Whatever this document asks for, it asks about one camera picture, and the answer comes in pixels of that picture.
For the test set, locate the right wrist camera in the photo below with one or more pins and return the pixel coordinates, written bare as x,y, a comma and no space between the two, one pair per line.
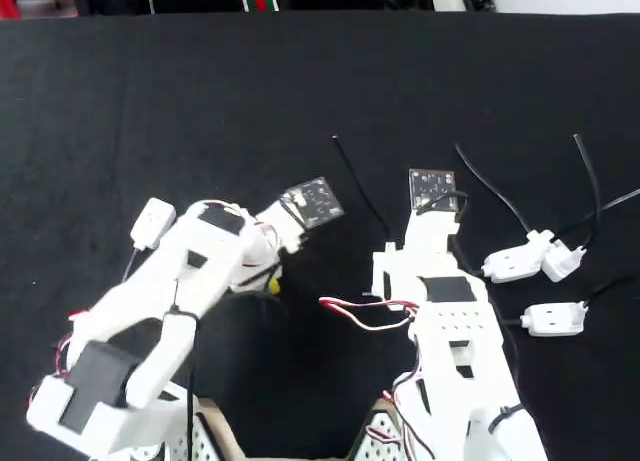
433,188

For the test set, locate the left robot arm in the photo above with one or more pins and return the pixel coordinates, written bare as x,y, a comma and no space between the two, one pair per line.
150,301

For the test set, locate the white two-prong plug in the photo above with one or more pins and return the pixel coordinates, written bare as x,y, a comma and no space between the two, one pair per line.
152,222
562,261

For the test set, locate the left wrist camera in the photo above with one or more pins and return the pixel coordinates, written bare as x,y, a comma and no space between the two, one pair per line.
314,202

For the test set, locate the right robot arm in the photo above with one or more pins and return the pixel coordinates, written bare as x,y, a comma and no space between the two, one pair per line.
450,331

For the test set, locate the white outlet socket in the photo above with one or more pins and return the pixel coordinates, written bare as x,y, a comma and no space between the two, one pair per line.
512,263
552,320

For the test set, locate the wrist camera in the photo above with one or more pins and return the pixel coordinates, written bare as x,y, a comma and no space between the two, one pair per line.
433,188
314,202

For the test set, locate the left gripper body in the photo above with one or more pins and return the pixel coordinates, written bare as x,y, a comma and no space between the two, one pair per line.
282,226

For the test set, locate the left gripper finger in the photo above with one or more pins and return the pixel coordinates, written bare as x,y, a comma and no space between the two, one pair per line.
274,285

